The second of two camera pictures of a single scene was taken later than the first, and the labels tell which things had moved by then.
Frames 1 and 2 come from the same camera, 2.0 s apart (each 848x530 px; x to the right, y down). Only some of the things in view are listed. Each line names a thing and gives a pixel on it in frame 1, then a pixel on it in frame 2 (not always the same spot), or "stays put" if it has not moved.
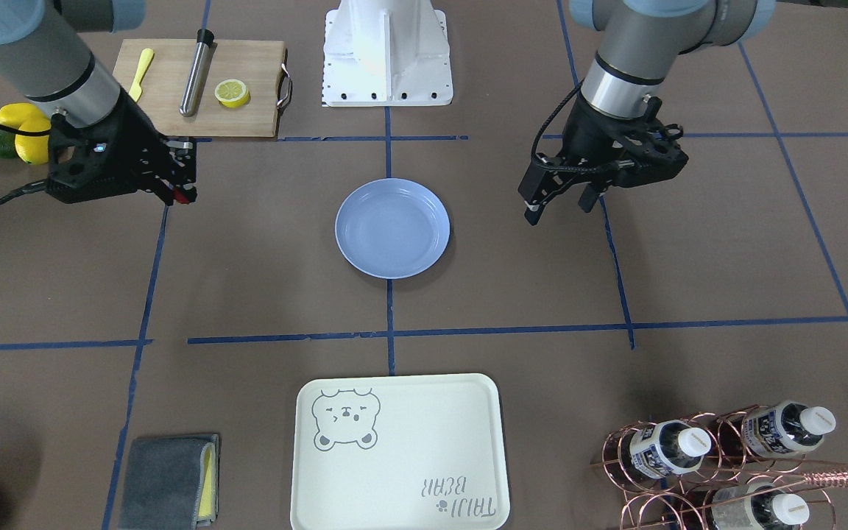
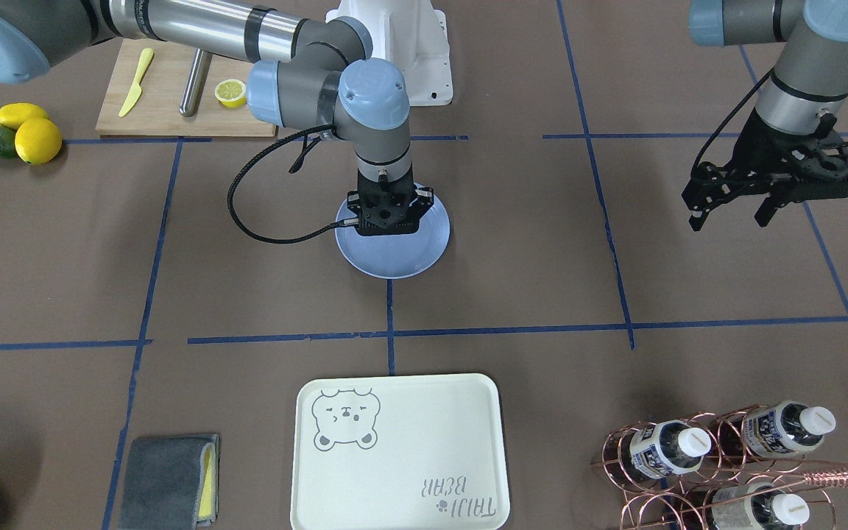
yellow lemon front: x=34 y=149 stays put
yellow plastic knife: x=135 y=90 stays put
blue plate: x=392 y=228 stays put
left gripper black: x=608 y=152 to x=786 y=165
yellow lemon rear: x=16 y=114 stays put
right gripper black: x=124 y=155 to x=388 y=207
